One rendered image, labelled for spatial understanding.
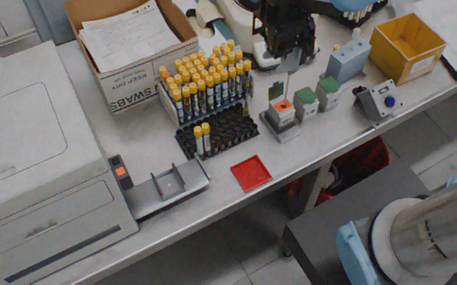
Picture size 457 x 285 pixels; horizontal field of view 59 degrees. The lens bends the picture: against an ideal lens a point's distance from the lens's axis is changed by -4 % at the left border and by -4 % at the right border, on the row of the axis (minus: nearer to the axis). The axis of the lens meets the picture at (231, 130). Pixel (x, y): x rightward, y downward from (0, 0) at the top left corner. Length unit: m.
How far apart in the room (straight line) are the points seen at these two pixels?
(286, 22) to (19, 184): 0.47
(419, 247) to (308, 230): 0.34
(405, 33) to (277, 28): 0.60
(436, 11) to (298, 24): 0.74
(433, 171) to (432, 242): 1.67
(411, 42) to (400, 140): 0.99
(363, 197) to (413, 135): 1.38
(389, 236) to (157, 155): 0.57
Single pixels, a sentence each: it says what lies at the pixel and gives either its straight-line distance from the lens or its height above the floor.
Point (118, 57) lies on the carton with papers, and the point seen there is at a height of 0.94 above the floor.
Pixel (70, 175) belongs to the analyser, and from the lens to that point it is 0.63.
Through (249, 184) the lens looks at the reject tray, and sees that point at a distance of 0.90.
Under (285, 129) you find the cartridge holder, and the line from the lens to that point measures 0.95.
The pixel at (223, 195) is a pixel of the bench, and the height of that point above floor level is 0.88.
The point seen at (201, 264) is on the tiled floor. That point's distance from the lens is 1.75.
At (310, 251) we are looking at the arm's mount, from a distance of 0.78.
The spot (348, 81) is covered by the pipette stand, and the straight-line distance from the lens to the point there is 1.09.
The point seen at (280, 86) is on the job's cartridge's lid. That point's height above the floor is 0.98.
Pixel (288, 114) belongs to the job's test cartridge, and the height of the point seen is 0.94.
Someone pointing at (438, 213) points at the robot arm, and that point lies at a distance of 0.45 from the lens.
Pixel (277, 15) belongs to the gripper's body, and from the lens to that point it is 0.70.
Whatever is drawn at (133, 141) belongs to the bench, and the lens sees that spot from 0.98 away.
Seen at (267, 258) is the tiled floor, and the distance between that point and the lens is 1.76.
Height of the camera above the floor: 1.68
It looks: 56 degrees down
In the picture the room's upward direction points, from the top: straight up
